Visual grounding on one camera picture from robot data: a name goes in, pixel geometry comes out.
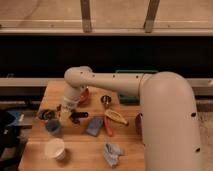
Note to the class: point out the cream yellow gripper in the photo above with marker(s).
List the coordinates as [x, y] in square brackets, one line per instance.
[64, 114]

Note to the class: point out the black handled brush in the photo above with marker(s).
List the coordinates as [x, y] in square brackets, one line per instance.
[75, 116]

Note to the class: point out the small metal cup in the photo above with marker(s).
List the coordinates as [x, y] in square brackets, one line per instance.
[106, 100]

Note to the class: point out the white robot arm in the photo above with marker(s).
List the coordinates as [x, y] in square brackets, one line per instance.
[170, 126]

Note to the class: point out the white plastic cup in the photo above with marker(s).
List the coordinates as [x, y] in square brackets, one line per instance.
[55, 149]

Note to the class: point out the bunch of dark grapes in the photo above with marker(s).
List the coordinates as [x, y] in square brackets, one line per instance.
[58, 108]

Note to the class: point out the orange-red bowl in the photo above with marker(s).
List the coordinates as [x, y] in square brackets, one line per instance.
[84, 95]

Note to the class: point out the blue sponge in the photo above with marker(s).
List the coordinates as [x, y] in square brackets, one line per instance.
[94, 126]

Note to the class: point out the wooden cutting board table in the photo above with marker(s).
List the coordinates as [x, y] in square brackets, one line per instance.
[84, 152]

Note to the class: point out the orange carrot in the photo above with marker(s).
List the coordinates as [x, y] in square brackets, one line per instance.
[107, 127]

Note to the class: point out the yellow banana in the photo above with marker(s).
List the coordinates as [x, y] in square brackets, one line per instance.
[115, 116]

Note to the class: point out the crumpled blue grey cloth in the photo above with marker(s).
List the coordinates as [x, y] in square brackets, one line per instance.
[111, 153]

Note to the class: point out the green plastic tray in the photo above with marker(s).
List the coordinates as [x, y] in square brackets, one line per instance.
[131, 100]

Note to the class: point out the purple bowl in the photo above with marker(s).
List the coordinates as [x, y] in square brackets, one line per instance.
[138, 124]

